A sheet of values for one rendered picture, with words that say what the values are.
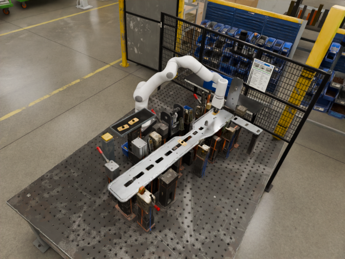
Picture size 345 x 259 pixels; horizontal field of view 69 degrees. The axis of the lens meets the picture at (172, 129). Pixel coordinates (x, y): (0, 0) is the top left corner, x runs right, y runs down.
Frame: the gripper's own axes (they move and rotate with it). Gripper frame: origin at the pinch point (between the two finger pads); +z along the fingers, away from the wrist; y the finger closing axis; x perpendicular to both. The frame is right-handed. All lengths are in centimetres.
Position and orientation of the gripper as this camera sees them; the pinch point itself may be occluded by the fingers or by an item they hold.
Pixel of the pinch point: (215, 110)
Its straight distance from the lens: 233.6
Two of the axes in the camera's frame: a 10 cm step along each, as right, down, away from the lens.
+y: 7.4, 4.8, -4.6
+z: -0.8, 7.5, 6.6
